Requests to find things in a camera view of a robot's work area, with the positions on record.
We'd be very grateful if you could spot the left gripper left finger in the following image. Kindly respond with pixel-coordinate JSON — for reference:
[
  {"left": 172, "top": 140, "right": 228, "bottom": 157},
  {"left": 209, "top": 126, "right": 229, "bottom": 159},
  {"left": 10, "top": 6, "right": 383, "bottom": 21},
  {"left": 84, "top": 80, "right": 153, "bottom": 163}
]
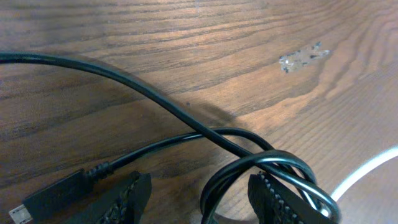
[{"left": 65, "top": 171, "right": 152, "bottom": 224}]

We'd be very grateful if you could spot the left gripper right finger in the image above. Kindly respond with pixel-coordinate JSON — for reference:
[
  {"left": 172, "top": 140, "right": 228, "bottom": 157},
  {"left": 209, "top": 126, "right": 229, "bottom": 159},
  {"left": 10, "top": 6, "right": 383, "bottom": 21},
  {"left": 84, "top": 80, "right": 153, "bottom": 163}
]
[{"left": 248, "top": 172, "right": 335, "bottom": 224}]

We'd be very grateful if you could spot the white USB cable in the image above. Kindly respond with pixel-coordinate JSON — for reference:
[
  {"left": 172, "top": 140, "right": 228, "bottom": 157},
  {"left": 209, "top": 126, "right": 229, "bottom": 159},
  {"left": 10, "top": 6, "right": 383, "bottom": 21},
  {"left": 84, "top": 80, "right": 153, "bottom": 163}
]
[{"left": 320, "top": 146, "right": 398, "bottom": 218}]

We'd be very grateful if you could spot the black USB cable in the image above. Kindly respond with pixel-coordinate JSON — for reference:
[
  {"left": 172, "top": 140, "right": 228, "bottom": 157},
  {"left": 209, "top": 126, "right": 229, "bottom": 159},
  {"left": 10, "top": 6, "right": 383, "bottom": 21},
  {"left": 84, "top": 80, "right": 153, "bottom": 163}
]
[{"left": 0, "top": 51, "right": 342, "bottom": 224}]

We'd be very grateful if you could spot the scuff mark on table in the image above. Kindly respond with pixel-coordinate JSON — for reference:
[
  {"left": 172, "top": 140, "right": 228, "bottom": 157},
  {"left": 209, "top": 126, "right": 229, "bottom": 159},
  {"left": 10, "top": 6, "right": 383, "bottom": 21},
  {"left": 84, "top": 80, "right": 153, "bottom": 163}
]
[{"left": 279, "top": 42, "right": 331, "bottom": 73}]

